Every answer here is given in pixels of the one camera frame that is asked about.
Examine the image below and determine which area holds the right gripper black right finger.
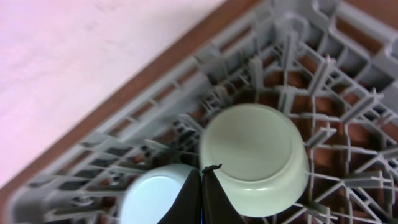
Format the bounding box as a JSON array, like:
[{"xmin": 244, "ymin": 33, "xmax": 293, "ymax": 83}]
[{"xmin": 202, "ymin": 164, "xmax": 245, "ymax": 224}]

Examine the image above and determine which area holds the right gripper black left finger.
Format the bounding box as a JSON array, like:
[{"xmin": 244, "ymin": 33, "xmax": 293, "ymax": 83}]
[{"xmin": 158, "ymin": 169, "xmax": 202, "ymax": 224}]

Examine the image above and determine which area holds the light blue bowl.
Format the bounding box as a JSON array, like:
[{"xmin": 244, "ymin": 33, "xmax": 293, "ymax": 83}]
[{"xmin": 118, "ymin": 164, "xmax": 194, "ymax": 224}]

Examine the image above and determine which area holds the mint green bowl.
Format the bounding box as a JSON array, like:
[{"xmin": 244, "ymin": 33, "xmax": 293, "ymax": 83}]
[{"xmin": 199, "ymin": 103, "xmax": 309, "ymax": 217}]

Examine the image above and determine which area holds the grey dishwasher rack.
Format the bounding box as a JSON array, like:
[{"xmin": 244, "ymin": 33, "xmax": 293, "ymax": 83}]
[{"xmin": 1, "ymin": 1, "xmax": 397, "ymax": 223}]

